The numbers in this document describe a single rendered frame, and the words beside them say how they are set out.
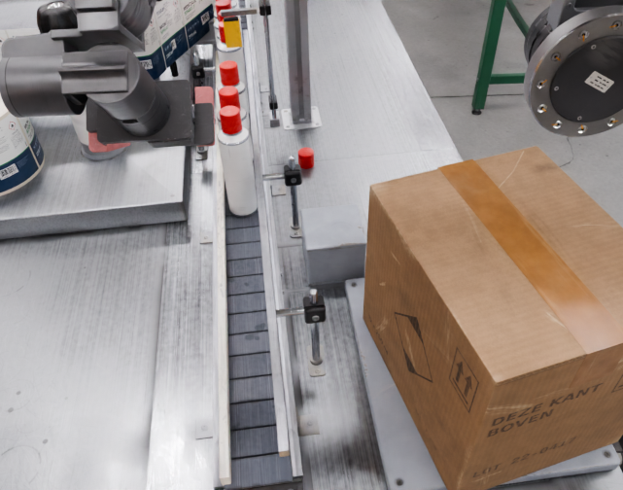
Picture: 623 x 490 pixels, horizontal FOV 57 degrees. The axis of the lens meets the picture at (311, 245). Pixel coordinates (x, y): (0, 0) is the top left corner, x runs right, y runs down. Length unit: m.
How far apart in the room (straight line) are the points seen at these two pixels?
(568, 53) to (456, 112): 2.11
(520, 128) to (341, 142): 1.76
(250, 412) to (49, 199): 0.61
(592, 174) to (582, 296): 2.15
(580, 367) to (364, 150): 0.79
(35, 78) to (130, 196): 0.59
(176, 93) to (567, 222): 0.46
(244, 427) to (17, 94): 0.47
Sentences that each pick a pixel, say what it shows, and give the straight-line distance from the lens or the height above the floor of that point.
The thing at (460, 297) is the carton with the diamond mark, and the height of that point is 1.12.
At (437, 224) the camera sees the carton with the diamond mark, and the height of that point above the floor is 1.12.
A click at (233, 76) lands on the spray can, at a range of 1.08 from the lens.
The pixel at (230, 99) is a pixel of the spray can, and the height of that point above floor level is 1.08.
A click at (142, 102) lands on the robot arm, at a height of 1.29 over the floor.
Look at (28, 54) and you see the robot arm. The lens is 0.61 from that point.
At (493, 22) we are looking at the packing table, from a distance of 2.80.
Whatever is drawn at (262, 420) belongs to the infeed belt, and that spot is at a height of 0.88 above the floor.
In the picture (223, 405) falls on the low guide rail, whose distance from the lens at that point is 0.77.
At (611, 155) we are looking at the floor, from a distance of 2.94.
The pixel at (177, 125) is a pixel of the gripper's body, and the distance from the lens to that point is 0.65.
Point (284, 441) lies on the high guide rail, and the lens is 0.69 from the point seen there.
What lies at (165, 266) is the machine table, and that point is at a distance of 1.06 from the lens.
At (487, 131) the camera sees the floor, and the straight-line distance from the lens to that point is 2.91.
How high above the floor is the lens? 1.58
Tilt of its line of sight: 45 degrees down
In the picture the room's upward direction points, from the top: 2 degrees counter-clockwise
